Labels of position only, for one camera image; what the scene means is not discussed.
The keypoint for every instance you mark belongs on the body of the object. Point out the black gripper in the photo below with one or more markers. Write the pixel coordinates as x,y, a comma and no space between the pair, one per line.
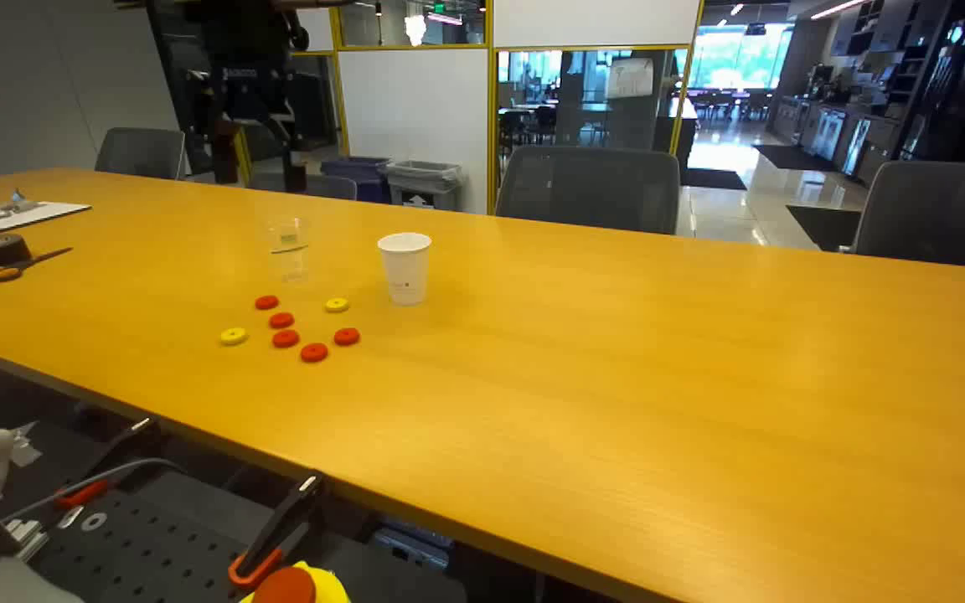
242,68

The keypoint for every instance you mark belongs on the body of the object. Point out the clear plastic cup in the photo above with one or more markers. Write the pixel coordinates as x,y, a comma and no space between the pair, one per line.
290,253

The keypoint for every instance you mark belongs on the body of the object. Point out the white paper cup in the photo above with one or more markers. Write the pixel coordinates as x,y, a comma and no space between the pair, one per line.
402,273

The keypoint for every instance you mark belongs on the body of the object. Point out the grey office chair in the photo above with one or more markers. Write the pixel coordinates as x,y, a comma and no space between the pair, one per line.
143,151
941,213
590,188

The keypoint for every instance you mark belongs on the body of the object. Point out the white paper sheet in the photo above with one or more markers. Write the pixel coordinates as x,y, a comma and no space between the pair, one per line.
41,215

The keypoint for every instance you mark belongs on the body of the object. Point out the black orange clamp tool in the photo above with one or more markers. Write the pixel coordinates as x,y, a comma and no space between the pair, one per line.
275,534

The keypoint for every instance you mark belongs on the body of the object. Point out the black perforated mounting board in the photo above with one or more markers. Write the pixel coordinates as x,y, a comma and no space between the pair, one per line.
160,547

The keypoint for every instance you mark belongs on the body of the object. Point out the blue plastic box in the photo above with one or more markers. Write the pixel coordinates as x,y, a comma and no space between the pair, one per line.
411,547

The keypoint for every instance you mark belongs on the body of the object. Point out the yellow emergency stop button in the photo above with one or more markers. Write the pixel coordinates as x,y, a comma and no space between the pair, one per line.
300,583

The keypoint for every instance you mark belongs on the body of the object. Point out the wide white wall panel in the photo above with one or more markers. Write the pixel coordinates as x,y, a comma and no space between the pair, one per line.
593,20

